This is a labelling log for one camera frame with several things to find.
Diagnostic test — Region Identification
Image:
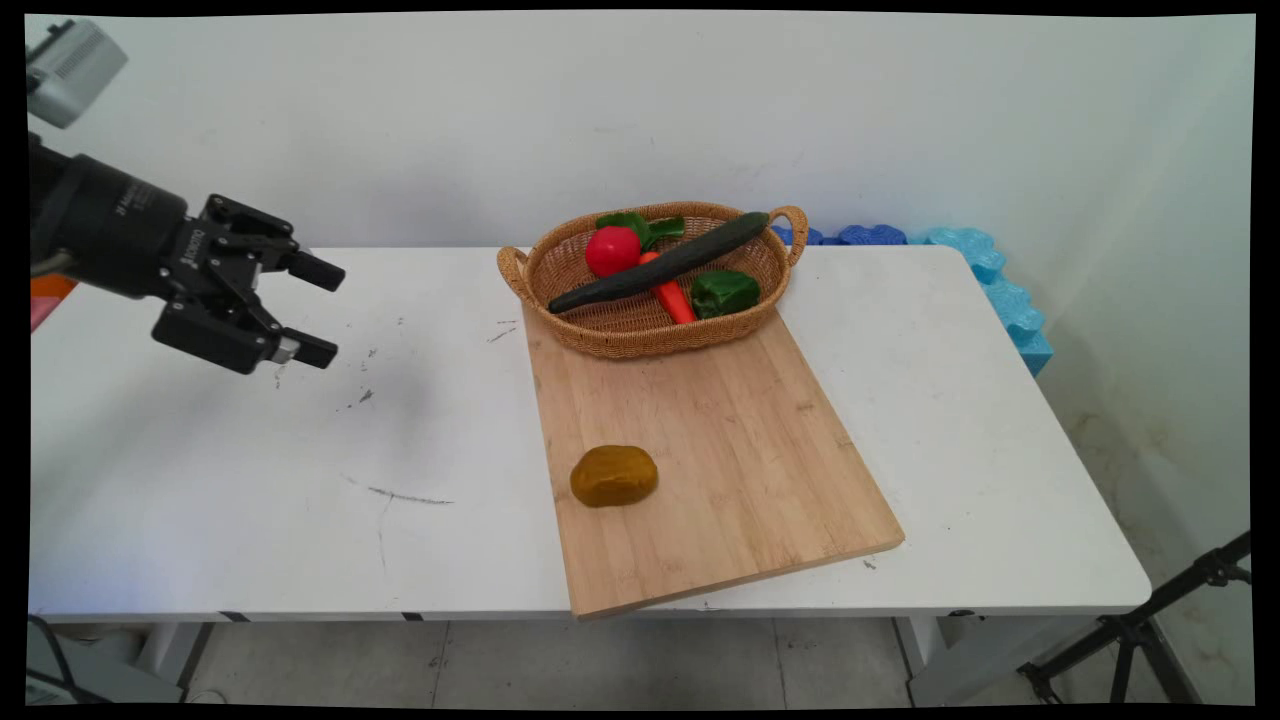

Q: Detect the plain black cable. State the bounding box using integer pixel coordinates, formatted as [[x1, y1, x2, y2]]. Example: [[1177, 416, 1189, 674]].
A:
[[27, 614, 113, 707]]

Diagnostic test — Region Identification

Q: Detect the wooden cutting board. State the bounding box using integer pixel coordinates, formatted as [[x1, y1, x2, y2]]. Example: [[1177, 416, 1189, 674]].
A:
[[521, 305, 907, 621]]

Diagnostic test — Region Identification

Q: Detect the orange toy carrot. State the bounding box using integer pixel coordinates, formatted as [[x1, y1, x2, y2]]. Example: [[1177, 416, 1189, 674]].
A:
[[638, 250, 698, 325]]

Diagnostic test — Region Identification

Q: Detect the brown toy potato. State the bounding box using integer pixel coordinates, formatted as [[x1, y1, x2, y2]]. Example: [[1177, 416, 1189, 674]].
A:
[[569, 444, 660, 509]]

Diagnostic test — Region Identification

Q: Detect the green toy leafy vegetable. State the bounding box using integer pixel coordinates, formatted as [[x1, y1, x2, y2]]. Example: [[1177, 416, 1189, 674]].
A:
[[596, 211, 687, 252]]

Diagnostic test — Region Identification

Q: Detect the white table leg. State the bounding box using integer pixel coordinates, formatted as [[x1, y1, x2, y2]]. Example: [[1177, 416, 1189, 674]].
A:
[[25, 622, 217, 707], [893, 614, 1066, 708]]

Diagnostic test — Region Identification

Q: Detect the red toy tomato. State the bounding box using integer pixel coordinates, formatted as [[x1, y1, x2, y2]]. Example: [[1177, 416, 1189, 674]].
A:
[[585, 225, 642, 279]]

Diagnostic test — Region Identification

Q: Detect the light blue foam mat stack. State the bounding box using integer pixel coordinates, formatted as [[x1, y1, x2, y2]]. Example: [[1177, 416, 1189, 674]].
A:
[[908, 225, 1054, 378]]

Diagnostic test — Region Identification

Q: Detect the dark green toy cucumber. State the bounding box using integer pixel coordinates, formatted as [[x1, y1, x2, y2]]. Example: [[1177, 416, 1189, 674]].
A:
[[547, 211, 772, 316]]

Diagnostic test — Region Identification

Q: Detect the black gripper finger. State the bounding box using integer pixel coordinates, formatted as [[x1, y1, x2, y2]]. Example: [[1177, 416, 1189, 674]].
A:
[[203, 194, 347, 294], [151, 298, 340, 377]]

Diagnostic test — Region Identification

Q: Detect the black tripod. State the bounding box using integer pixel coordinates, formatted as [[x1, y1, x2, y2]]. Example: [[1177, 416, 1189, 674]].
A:
[[1017, 530, 1254, 707]]

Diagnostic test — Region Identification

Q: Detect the green toy bell pepper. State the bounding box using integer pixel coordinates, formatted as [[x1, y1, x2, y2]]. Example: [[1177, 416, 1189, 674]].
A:
[[691, 269, 762, 321]]

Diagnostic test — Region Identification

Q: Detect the orange and pink object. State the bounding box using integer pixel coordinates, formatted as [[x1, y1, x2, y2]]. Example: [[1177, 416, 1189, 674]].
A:
[[29, 274, 80, 333]]

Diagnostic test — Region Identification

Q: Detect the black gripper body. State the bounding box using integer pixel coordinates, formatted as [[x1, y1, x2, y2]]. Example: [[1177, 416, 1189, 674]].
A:
[[28, 133, 259, 303]]

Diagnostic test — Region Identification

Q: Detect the woven wicker basket with handles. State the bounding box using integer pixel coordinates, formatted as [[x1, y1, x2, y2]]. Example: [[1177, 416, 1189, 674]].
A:
[[496, 202, 809, 360]]

